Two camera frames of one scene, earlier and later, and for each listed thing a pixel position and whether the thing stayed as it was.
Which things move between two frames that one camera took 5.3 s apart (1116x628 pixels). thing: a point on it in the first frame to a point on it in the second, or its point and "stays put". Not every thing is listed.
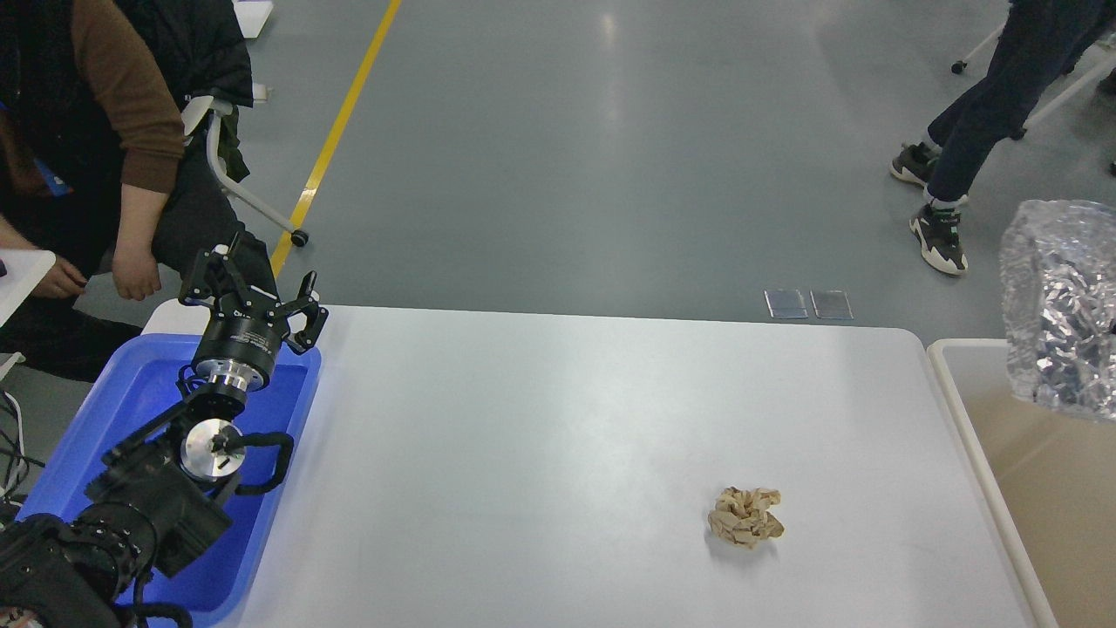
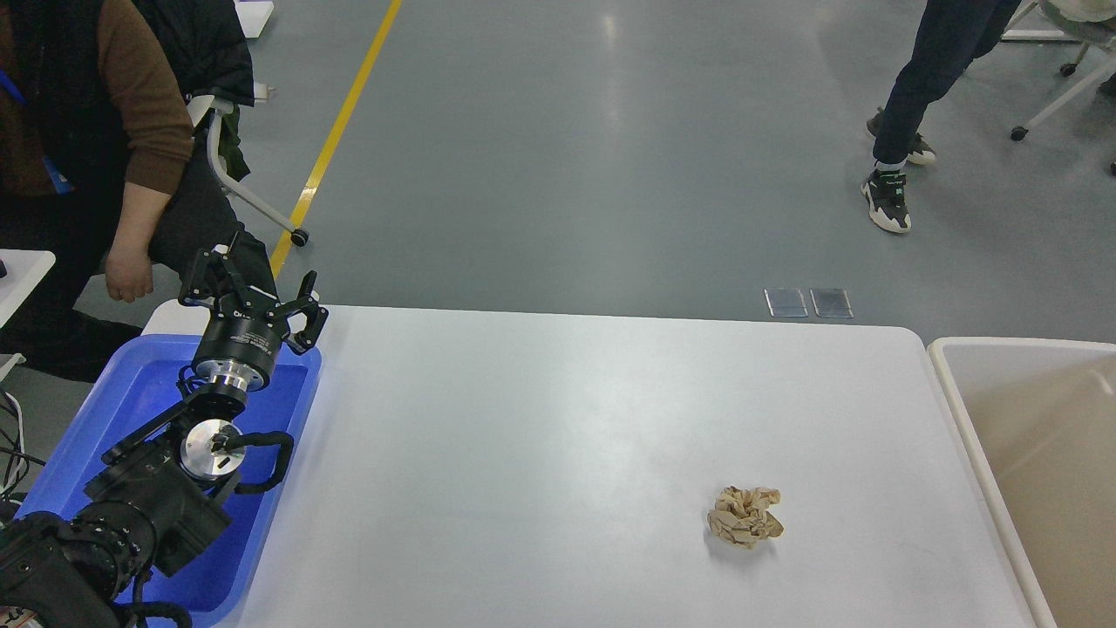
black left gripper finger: (308, 303) stays put
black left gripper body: (241, 343) stays put
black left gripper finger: (215, 268) stays put
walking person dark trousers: (1036, 38) to (952, 34)
